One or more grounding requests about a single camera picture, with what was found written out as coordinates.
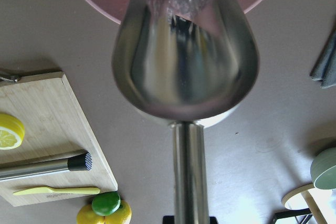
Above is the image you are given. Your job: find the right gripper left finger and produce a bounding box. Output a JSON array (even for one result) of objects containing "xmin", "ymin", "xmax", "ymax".
[{"xmin": 162, "ymin": 216, "xmax": 175, "ymax": 224}]

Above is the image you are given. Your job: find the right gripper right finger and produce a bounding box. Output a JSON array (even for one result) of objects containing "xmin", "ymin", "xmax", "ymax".
[{"xmin": 209, "ymin": 216, "xmax": 218, "ymax": 224}]

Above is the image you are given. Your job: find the stainless steel ice scoop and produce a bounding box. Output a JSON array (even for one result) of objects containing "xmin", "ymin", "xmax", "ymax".
[{"xmin": 112, "ymin": 0, "xmax": 259, "ymax": 223}]

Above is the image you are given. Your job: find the wooden cup tree stand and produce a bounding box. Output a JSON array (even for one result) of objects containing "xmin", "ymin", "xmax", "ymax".
[{"xmin": 281, "ymin": 184, "xmax": 335, "ymax": 223}]

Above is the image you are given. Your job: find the lower yellow lemon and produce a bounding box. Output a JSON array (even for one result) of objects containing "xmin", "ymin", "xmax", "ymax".
[{"xmin": 105, "ymin": 200, "xmax": 132, "ymax": 224}]

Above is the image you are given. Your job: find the yellow lemon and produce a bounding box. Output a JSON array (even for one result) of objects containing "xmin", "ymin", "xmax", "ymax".
[
  {"xmin": 105, "ymin": 200, "xmax": 132, "ymax": 224},
  {"xmin": 76, "ymin": 205, "xmax": 105, "ymax": 224}
]

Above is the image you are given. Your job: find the green lime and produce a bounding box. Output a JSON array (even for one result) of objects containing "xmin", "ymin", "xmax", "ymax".
[{"xmin": 91, "ymin": 191, "xmax": 121, "ymax": 216}]

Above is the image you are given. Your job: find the black glass holder tray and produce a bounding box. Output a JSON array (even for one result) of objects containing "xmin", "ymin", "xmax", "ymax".
[{"xmin": 270, "ymin": 208, "xmax": 313, "ymax": 224}]

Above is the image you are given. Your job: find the upper yellow lemon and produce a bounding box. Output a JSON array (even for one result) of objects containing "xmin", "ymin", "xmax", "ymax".
[{"xmin": 76, "ymin": 205, "xmax": 105, "ymax": 224}]

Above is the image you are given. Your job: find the steel muddler black tip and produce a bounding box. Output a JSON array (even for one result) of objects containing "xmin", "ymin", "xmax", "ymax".
[{"xmin": 1, "ymin": 152, "xmax": 93, "ymax": 181}]

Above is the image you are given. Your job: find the mint green bowl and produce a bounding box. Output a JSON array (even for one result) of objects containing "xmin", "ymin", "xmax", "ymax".
[{"xmin": 310, "ymin": 147, "xmax": 336, "ymax": 190}]

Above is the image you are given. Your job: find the yellow plastic knife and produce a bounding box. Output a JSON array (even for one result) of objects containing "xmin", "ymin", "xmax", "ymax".
[{"xmin": 13, "ymin": 186, "xmax": 101, "ymax": 196}]

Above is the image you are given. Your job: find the bamboo cutting board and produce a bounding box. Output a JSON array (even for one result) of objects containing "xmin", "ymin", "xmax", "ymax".
[{"xmin": 1, "ymin": 72, "xmax": 118, "ymax": 207}]

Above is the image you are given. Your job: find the half lemon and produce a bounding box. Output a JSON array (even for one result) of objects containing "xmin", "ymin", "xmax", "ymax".
[{"xmin": 1, "ymin": 113, "xmax": 25, "ymax": 150}]

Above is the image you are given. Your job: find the grey folded cloth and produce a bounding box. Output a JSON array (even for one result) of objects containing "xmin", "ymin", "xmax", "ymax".
[{"xmin": 310, "ymin": 30, "xmax": 335, "ymax": 89}]

